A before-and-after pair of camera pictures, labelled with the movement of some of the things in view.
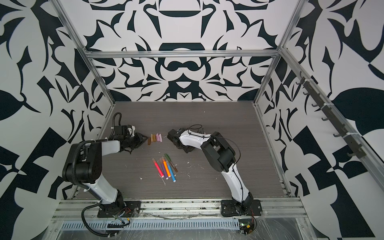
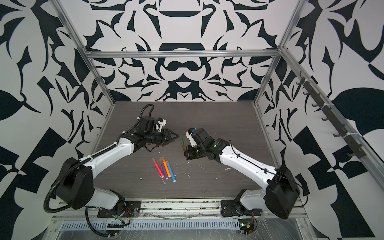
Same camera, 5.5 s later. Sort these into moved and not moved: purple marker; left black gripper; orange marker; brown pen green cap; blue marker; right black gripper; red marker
Moved: brown pen green cap; right black gripper; left black gripper
Not moved: orange marker; red marker; purple marker; blue marker
